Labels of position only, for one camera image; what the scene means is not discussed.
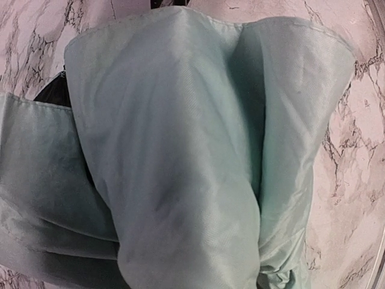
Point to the mint green folding umbrella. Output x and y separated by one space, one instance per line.
174 151

